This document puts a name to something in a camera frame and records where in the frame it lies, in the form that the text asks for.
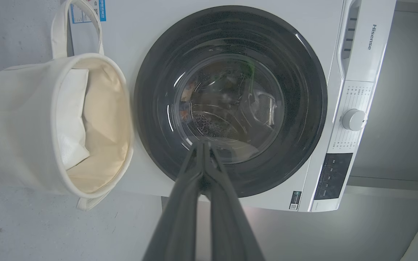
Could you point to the cream canvas laundry basket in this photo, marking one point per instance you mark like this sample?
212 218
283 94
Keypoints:
16 127

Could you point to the blue energy label sticker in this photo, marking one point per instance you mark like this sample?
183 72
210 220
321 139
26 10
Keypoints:
100 9

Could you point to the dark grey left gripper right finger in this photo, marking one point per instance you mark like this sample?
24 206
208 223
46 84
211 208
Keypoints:
227 224

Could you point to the washing machine round door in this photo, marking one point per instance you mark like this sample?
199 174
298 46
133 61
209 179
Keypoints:
303 108

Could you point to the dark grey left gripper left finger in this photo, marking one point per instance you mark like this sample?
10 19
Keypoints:
180 217

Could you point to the silver washing machine dial knob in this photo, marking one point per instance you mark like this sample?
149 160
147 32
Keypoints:
353 120

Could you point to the small QR code sticker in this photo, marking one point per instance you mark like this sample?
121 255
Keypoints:
295 201

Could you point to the white washing machine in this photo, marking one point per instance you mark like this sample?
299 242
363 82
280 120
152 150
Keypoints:
140 32

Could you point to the blue cartoon-print cloth garment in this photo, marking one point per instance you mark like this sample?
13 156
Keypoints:
185 116

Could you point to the white detergent drawer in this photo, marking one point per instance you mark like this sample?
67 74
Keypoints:
370 54

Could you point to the black washer display panel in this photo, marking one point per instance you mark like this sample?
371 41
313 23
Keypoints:
333 177

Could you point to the white pad in basket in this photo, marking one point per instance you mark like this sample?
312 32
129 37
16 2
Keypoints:
72 119

